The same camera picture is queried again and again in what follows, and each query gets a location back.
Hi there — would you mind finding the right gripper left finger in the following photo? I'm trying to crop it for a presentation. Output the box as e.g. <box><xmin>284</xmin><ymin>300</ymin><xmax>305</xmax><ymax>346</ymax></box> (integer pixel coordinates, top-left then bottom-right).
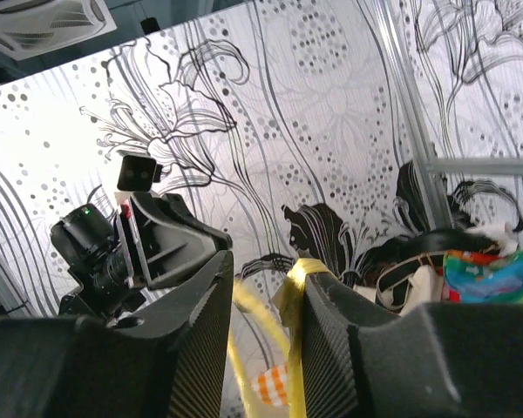
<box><xmin>106</xmin><ymin>250</ymin><xmax>234</xmax><ymax>417</ymax></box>

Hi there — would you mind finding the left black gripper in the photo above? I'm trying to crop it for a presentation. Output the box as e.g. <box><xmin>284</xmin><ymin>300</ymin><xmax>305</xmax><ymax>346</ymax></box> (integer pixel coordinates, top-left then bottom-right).
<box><xmin>117</xmin><ymin>192</ymin><xmax>232</xmax><ymax>290</ymax></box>

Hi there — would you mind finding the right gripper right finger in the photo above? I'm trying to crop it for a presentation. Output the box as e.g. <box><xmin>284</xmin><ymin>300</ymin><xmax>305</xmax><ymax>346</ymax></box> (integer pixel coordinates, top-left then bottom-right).
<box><xmin>302</xmin><ymin>259</ymin><xmax>401</xmax><ymax>417</ymax></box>

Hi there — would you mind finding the yellow trash bag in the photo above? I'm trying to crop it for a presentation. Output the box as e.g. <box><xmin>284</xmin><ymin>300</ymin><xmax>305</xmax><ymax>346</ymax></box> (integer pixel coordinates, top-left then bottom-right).
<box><xmin>227</xmin><ymin>258</ymin><xmax>337</xmax><ymax>417</ymax></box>

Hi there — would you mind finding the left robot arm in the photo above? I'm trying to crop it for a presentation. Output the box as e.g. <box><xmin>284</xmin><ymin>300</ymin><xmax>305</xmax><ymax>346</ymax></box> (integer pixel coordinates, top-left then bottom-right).
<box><xmin>51</xmin><ymin>192</ymin><xmax>232</xmax><ymax>320</ymax></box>

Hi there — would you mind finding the cream canvas tote bag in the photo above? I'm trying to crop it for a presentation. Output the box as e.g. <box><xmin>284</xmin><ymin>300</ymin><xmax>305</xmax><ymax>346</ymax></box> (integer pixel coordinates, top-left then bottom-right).
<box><xmin>353</xmin><ymin>261</ymin><xmax>445</xmax><ymax>316</ymax></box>

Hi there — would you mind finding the orange checkered towel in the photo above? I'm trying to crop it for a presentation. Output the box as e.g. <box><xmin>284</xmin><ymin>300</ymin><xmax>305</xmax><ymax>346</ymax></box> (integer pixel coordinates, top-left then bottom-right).
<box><xmin>251</xmin><ymin>363</ymin><xmax>289</xmax><ymax>408</ymax></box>

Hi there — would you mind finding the colourful printed cloth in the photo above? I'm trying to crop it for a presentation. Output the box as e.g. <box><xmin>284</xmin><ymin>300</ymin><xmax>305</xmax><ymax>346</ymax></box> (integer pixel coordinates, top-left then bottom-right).
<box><xmin>443</xmin><ymin>250</ymin><xmax>523</xmax><ymax>304</ymax></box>

